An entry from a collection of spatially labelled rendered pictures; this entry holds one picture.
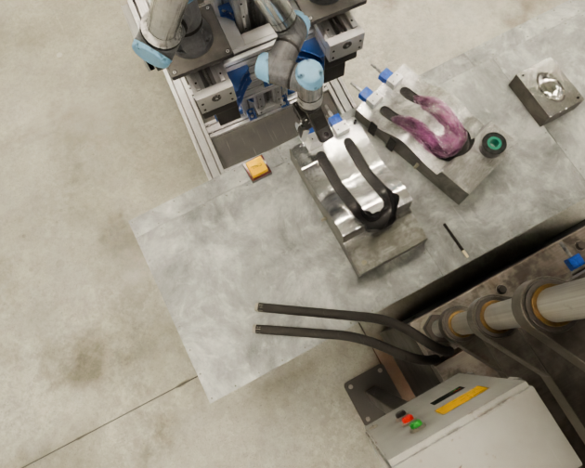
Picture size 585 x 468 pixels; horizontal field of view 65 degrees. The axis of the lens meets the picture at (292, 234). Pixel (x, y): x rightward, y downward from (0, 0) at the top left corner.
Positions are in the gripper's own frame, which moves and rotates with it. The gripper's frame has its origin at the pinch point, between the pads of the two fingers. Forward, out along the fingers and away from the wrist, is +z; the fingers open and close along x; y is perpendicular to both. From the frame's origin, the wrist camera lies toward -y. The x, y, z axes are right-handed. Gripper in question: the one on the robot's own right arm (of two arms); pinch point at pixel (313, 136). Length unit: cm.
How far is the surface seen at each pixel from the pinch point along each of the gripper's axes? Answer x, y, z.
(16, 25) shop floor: 102, 198, 94
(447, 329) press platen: -2, -74, -11
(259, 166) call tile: 20.0, 3.3, 9.8
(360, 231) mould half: 1.6, -35.8, 4.5
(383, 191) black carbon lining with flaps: -11.0, -28.0, 1.8
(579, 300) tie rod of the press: -3, -74, -74
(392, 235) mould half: -7.6, -41.5, 7.4
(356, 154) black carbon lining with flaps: -11.1, -10.9, 5.4
